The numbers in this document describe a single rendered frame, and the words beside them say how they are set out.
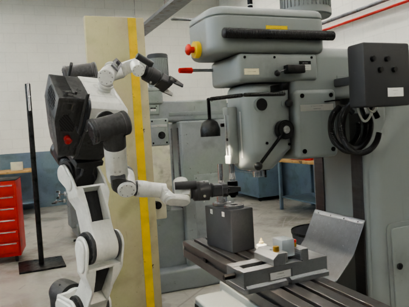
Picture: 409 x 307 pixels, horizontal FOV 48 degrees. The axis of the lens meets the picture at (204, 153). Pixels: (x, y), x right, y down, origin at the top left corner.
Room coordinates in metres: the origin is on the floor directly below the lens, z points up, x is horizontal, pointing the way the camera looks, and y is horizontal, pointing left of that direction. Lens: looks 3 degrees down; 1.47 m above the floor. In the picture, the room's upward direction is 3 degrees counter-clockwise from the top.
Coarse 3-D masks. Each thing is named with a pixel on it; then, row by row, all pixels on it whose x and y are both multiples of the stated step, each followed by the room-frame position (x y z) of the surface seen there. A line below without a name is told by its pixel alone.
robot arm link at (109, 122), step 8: (96, 120) 1.74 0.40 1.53; (104, 120) 1.75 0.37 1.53; (112, 120) 1.75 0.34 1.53; (120, 120) 1.77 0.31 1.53; (104, 128) 1.73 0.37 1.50; (112, 128) 1.75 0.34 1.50; (120, 128) 1.76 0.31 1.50; (104, 136) 1.74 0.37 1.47; (112, 136) 1.77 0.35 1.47; (120, 136) 1.78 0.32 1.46; (104, 144) 1.81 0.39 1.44; (112, 144) 1.79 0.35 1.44; (120, 144) 1.80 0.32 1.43
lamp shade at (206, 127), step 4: (208, 120) 1.66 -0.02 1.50; (212, 120) 1.66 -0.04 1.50; (204, 124) 1.65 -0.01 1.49; (208, 124) 1.64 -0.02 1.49; (212, 124) 1.64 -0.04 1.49; (216, 124) 1.65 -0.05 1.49; (200, 128) 1.67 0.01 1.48; (204, 128) 1.65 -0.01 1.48; (208, 128) 1.64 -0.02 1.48; (212, 128) 1.64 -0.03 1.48; (216, 128) 1.65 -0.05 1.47; (200, 132) 1.67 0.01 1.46; (204, 132) 1.64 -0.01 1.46; (208, 132) 1.64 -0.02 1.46; (212, 132) 1.64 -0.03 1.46; (216, 132) 1.65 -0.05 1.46; (204, 136) 1.65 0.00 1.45
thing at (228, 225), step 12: (216, 204) 2.13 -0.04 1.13; (228, 204) 2.09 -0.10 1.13; (240, 204) 2.07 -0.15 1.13; (216, 216) 2.10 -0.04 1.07; (228, 216) 2.01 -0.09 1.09; (240, 216) 2.02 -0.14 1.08; (252, 216) 2.05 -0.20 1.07; (216, 228) 2.10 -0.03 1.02; (228, 228) 2.01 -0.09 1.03; (240, 228) 2.02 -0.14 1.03; (252, 228) 2.05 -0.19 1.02; (216, 240) 2.11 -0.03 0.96; (228, 240) 2.02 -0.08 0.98; (240, 240) 2.02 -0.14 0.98; (252, 240) 2.05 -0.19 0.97
